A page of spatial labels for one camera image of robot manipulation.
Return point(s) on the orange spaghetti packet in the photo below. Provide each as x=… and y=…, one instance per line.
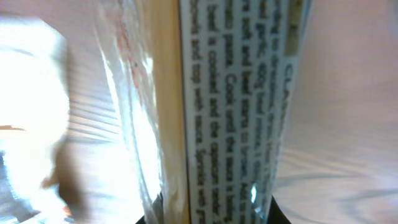
x=203, y=90

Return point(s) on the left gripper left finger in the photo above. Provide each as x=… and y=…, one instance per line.
x=155, y=215

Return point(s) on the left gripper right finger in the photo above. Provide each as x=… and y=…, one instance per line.
x=276, y=215

